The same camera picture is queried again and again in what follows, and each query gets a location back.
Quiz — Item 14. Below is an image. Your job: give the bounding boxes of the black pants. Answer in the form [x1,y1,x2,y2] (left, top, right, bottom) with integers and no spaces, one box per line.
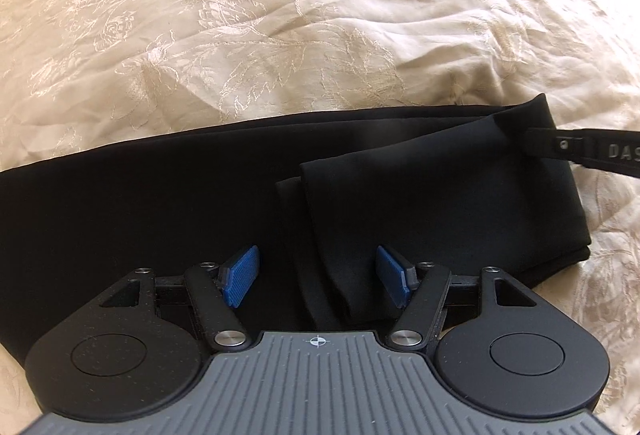
[1,96,590,359]

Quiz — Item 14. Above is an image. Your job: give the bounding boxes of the cream embroidered bedspread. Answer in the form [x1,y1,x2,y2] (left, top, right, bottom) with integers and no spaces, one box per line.
[0,0,640,431]

